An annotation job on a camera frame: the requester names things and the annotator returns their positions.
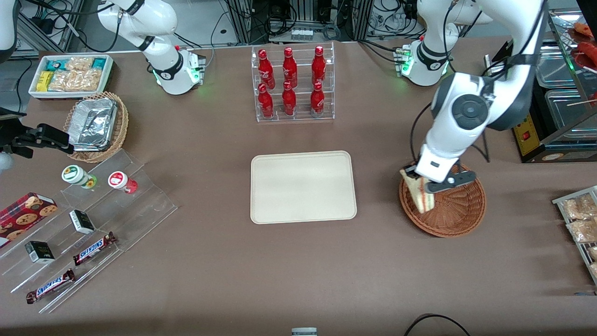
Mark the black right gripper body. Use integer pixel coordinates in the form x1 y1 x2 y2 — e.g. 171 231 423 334
0 108 36 158

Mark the triangular sandwich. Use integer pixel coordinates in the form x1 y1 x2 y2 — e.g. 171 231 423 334
400 169 436 214

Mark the round brown wicker basket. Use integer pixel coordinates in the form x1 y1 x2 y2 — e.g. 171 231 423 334
399 161 487 238

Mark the oval tan wicker basket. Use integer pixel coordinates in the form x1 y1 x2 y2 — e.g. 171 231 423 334
62 91 129 163

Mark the beige rectangular tray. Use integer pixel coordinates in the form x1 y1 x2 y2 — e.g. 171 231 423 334
250 150 358 225

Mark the green label snack cup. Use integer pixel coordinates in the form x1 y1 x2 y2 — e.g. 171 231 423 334
61 165 97 189

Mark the aluminium foil container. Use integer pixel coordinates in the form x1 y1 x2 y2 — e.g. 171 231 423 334
69 98 118 152

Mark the white rectangular snack bin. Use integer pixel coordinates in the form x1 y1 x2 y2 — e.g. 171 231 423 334
28 54 114 100

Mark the clear bag of crackers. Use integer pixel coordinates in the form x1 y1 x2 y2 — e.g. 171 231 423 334
65 56 95 72
48 69 103 92

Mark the red label snack cup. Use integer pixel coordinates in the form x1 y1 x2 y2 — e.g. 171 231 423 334
108 171 139 195

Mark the red plaid cookie box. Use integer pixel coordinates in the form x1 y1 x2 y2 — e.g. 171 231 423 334
0 192 58 248

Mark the small black box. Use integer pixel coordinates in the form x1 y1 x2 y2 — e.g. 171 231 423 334
69 210 96 235
24 240 56 265

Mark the black food warmer case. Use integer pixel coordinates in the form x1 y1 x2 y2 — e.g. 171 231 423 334
484 8 597 163

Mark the clear acrylic stepped display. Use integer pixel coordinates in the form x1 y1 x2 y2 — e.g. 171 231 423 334
0 148 178 314

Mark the Snickers chocolate bar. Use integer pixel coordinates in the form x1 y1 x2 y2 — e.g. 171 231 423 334
26 268 76 305
73 231 118 266

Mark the red cola bottle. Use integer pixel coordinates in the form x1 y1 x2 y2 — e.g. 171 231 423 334
282 47 298 88
310 81 325 116
312 45 326 86
282 81 297 116
258 83 274 119
258 49 276 90

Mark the clear acrylic bottle rack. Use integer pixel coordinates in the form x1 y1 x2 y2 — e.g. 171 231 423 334
251 41 335 123

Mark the large steel food pan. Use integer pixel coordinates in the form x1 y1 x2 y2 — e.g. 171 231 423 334
544 89 597 141

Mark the small steel food pan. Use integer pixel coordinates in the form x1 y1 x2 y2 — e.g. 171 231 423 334
535 50 580 90

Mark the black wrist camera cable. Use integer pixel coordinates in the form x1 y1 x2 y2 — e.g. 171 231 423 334
410 0 551 164

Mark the black looped floor cable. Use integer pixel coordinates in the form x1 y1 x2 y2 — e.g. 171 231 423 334
403 314 472 336

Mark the grey wire rack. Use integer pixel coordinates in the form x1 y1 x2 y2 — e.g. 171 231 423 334
552 185 597 287

